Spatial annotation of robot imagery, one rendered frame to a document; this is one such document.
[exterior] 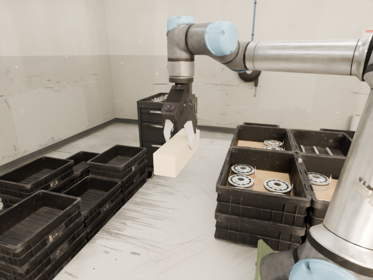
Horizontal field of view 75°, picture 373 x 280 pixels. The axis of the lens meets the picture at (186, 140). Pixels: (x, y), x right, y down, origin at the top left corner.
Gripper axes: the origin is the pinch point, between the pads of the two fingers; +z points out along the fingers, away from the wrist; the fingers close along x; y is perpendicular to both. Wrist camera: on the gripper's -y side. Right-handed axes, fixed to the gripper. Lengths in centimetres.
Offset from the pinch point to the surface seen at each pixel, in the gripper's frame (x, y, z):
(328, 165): -53, 46, 20
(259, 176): -24, 38, 26
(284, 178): -35, 40, 26
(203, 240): -7.1, 5.8, 38.8
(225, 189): -13.7, 6.2, 16.1
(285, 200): -32.6, 6.7, 16.9
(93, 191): 92, 65, 71
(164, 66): 156, 359, -4
